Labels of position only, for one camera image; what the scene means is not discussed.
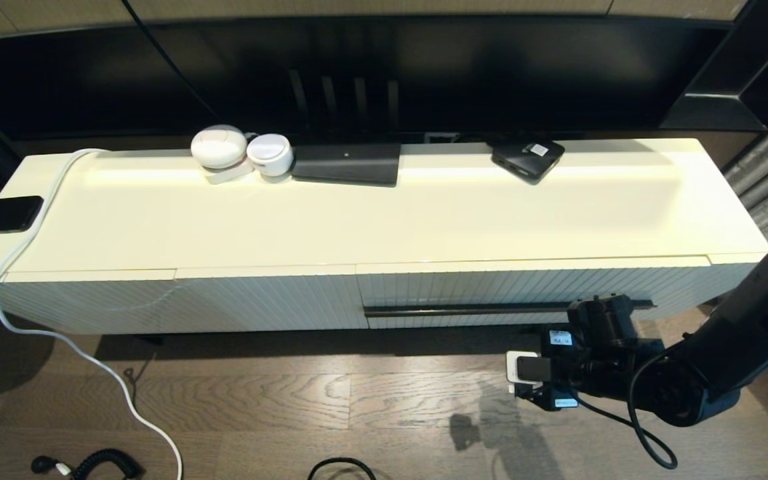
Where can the black shelf unit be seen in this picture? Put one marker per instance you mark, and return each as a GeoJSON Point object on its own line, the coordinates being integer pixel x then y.
{"type": "Point", "coordinates": [757, 66]}

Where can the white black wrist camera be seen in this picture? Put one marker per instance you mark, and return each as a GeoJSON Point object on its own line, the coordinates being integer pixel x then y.
{"type": "Point", "coordinates": [527, 370]}

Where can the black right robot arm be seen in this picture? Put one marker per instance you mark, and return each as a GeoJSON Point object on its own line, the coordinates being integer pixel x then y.
{"type": "Point", "coordinates": [724, 346]}

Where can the white TV cabinet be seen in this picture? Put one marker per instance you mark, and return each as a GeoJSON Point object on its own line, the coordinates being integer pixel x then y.
{"type": "Point", "coordinates": [224, 226]}

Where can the large white round device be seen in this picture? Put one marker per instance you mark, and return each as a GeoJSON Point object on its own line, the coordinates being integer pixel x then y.
{"type": "Point", "coordinates": [218, 146]}

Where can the flat black rectangular box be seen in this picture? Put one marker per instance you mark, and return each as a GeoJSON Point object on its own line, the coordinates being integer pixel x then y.
{"type": "Point", "coordinates": [346, 165]}

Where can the white ribbed drawer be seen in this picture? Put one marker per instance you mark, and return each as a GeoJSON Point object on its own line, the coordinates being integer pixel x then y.
{"type": "Point", "coordinates": [437, 286]}

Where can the black television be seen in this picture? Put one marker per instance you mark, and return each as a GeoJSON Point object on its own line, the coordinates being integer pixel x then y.
{"type": "Point", "coordinates": [490, 66]}

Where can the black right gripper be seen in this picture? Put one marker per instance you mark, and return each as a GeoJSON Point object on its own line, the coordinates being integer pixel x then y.
{"type": "Point", "coordinates": [590, 370]}

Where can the small black box white label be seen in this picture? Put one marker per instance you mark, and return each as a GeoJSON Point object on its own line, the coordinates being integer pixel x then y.
{"type": "Point", "coordinates": [524, 165]}

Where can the small white round device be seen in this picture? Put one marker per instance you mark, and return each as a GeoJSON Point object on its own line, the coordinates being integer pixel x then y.
{"type": "Point", "coordinates": [269, 153]}

